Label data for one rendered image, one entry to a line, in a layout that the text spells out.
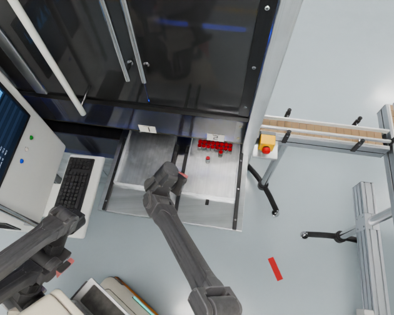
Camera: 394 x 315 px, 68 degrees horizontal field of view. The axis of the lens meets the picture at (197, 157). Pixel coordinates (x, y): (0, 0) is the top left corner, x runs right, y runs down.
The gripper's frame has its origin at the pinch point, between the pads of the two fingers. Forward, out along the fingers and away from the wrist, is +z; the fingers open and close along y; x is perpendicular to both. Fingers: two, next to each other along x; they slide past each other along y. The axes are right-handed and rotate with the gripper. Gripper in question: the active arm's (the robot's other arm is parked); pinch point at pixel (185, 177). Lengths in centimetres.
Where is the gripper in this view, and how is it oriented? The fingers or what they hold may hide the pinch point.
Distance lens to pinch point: 111.2
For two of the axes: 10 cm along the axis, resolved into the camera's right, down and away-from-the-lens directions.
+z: 5.7, -1.1, 8.2
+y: -7.5, -4.7, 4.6
